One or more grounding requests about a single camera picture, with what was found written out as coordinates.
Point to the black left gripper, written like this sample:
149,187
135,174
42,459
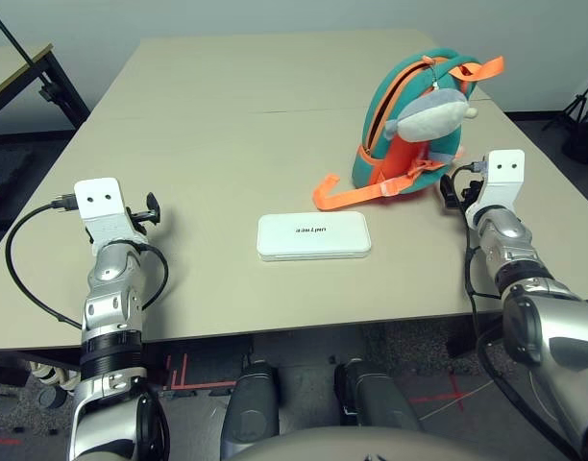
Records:
139,217

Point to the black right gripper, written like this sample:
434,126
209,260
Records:
472,189

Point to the teal and orange backpack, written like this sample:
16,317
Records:
399,163

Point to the grey white plush toy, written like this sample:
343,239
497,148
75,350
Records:
428,120

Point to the white plastic pencil case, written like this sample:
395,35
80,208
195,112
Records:
313,237

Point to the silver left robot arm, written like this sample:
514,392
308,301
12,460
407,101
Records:
111,307

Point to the black bag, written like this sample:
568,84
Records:
582,144

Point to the black table foot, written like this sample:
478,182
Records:
462,346

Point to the black tripod stand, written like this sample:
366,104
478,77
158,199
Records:
581,98

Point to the grey left robot leg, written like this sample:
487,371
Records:
251,403

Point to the grey robot leg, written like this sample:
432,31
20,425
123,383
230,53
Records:
375,398
251,403

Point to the thin black diagonal rod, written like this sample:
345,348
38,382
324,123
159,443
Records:
15,41

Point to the grey right robot leg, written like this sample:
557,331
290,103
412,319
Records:
375,398

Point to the beige robot torso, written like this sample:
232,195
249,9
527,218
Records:
323,449

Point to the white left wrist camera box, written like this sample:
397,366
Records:
99,201

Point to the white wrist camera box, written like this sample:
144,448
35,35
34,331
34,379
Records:
503,187
99,201

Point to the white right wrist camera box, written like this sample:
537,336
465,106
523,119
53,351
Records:
503,187

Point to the wood top black frame table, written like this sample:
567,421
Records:
15,67

